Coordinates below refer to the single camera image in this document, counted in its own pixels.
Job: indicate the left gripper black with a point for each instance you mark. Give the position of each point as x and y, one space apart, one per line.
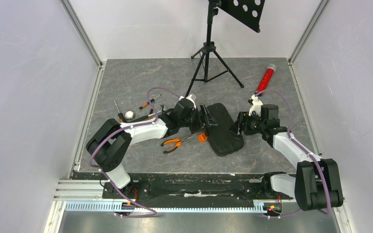
209 120

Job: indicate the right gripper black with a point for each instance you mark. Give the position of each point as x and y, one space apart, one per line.
242 123

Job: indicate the black plastic tool case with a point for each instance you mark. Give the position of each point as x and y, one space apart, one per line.
220 138

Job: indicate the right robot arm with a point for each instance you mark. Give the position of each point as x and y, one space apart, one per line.
316 184

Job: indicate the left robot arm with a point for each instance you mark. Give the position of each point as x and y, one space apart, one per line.
109 144

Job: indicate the red glitter tube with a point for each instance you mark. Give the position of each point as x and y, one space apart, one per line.
271 68

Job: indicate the small orange-black precision screwdriver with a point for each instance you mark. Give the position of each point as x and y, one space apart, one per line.
149 102

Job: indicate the black music stand tripod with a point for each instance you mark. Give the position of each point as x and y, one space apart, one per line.
247 12

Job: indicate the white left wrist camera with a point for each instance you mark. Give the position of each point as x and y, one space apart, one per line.
191 97

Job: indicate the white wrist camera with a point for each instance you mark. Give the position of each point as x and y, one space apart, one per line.
191 97
256 104

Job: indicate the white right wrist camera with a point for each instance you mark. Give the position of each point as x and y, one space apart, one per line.
256 104

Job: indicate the orange-handled pliers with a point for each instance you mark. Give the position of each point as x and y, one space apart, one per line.
177 142

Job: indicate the claw hammer black handle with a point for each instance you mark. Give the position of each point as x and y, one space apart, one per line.
146 116

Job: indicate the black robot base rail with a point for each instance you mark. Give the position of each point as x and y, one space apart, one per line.
198 190

